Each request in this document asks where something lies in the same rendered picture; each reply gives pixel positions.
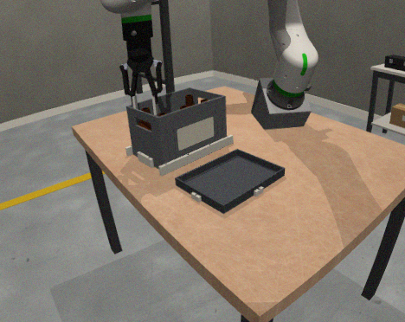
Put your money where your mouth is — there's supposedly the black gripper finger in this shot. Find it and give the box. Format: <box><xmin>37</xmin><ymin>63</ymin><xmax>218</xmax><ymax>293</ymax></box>
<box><xmin>141</xmin><ymin>60</ymin><xmax>163</xmax><ymax>115</ymax></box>
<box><xmin>119</xmin><ymin>62</ymin><xmax>138</xmax><ymax>109</ymax></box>

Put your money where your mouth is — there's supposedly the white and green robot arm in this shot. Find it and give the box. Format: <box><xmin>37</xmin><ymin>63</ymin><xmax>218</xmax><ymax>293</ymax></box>
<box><xmin>100</xmin><ymin>0</ymin><xmax>318</xmax><ymax>110</ymax></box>

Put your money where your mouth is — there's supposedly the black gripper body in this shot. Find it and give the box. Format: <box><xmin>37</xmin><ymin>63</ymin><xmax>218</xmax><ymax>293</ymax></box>
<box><xmin>126</xmin><ymin>38</ymin><xmax>154</xmax><ymax>73</ymax></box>

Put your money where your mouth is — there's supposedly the grey divided crate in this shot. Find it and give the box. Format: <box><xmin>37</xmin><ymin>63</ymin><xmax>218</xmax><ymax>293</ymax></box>
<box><xmin>126</xmin><ymin>87</ymin><xmax>227</xmax><ymax>168</ymax></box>

